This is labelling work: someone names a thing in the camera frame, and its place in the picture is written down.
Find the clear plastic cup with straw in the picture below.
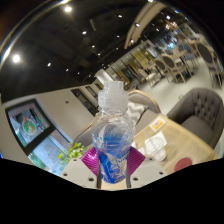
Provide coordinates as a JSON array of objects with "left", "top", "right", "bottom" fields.
[{"left": 143, "top": 128, "right": 167, "bottom": 162}]

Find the small yellow card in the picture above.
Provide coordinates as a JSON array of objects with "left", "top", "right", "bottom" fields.
[{"left": 149, "top": 117, "right": 167, "bottom": 132}]

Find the dark grey tufted armchair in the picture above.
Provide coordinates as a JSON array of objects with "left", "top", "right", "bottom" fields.
[{"left": 166, "top": 87, "right": 224, "bottom": 149}]

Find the white round pillar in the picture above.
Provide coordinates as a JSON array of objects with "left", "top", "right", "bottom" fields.
[{"left": 94, "top": 68, "right": 113, "bottom": 86}]

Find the green potted plant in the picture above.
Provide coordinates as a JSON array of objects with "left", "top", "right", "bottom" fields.
[{"left": 57, "top": 142, "right": 90, "bottom": 174}]

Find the group of dining chairs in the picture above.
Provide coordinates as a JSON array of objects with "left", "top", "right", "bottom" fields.
[{"left": 138, "top": 24, "right": 224, "bottom": 88}]

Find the clear blue-labelled water bottle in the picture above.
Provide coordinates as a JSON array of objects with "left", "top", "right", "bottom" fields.
[{"left": 90, "top": 80, "right": 137, "bottom": 185}]

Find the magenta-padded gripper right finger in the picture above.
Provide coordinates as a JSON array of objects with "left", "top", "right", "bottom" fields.
[{"left": 125, "top": 146, "right": 168, "bottom": 189}]

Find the white paper napkin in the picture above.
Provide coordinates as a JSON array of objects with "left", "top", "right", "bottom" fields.
[{"left": 134, "top": 130, "right": 168, "bottom": 158}]

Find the group of ceiling spotlights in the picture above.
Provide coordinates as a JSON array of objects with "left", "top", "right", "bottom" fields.
[{"left": 11, "top": 4, "right": 174, "bottom": 73}]

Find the flat round red coaster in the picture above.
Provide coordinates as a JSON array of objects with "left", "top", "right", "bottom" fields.
[{"left": 173, "top": 157, "right": 194, "bottom": 173}]

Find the black-framed illustrated wall panel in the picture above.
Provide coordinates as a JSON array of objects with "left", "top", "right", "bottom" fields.
[{"left": 4, "top": 98, "right": 73, "bottom": 171}]

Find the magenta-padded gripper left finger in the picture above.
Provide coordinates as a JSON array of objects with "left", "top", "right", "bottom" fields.
[{"left": 59, "top": 147, "right": 102, "bottom": 190}]

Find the grey white chevron cushion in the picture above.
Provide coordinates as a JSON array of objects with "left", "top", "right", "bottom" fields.
[{"left": 126, "top": 101, "right": 148, "bottom": 126}]

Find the grey wood-trimmed sofa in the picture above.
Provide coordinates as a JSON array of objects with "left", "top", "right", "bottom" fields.
[{"left": 71, "top": 89, "right": 163, "bottom": 151}]

